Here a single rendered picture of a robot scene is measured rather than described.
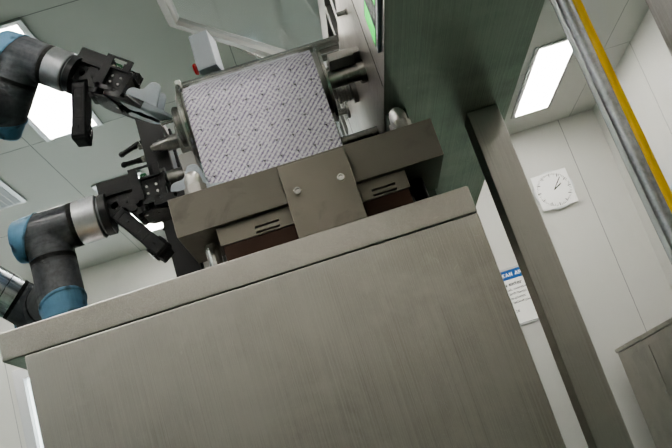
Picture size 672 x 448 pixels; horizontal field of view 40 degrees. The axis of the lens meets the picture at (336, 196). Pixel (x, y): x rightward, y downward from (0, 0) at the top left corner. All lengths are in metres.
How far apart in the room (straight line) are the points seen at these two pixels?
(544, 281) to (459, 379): 0.48
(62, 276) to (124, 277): 5.92
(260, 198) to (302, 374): 0.27
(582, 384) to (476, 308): 0.45
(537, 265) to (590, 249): 5.76
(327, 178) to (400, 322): 0.24
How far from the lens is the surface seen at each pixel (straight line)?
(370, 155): 1.33
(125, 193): 1.57
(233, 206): 1.33
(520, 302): 7.20
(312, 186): 1.30
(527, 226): 1.66
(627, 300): 7.38
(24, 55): 1.77
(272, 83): 1.60
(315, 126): 1.57
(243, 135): 1.57
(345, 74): 1.65
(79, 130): 1.69
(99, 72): 1.71
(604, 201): 7.53
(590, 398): 1.63
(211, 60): 2.29
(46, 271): 1.55
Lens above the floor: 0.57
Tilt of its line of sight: 17 degrees up
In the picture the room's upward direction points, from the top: 18 degrees counter-clockwise
